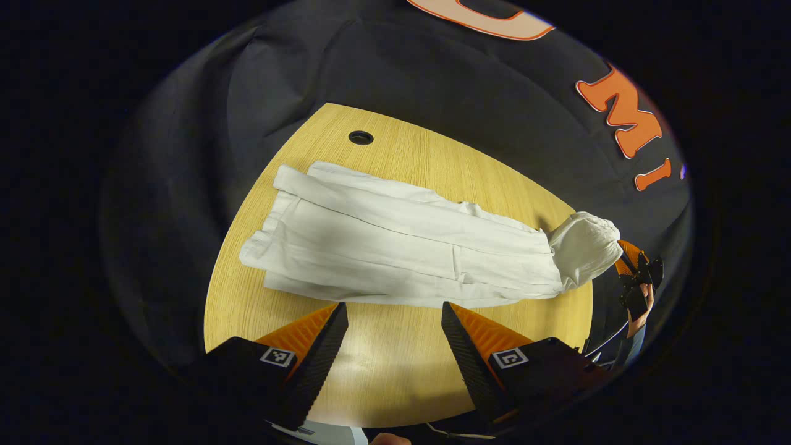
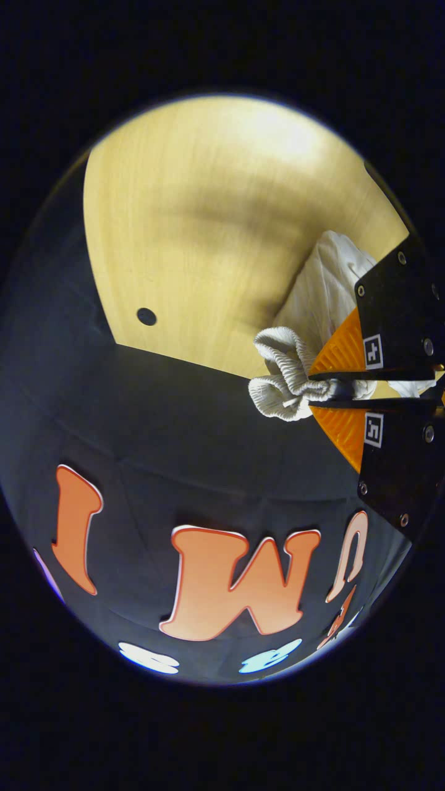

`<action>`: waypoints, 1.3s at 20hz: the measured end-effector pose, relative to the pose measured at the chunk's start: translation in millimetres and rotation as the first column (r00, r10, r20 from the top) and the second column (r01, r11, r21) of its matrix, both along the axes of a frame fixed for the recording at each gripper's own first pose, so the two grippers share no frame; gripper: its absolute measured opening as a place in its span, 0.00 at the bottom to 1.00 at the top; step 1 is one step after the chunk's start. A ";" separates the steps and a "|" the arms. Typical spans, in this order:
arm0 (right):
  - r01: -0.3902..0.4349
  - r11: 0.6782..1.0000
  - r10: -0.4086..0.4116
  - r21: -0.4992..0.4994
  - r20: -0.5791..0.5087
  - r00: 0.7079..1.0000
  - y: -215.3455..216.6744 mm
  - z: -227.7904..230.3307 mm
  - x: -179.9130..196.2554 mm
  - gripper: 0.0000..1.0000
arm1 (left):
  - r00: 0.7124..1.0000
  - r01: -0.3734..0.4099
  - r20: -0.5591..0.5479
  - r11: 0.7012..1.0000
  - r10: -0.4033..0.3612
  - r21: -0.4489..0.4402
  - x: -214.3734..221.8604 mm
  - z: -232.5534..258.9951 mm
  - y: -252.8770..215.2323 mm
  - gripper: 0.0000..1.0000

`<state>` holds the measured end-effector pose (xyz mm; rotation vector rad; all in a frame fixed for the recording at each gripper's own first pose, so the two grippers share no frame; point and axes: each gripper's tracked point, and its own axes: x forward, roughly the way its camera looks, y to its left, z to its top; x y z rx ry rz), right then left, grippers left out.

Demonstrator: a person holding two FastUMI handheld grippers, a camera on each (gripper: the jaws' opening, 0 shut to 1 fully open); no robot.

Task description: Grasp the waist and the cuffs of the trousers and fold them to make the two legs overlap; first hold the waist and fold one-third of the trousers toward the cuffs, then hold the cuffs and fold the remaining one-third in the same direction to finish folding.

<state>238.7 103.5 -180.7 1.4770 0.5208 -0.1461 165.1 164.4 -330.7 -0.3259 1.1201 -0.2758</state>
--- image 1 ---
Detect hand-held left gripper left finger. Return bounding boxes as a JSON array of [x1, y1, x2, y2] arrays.
[[207, 302, 350, 431]]

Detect white jeans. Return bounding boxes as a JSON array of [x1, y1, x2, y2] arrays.
[[239, 161, 624, 308]]

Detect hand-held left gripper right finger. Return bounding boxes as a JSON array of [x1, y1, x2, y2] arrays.
[[441, 301, 609, 427]]

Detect thin white cable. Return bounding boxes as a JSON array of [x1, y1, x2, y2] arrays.
[[425, 422, 495, 441]]

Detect black backdrop cloth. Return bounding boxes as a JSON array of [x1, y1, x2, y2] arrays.
[[102, 0, 693, 371]]

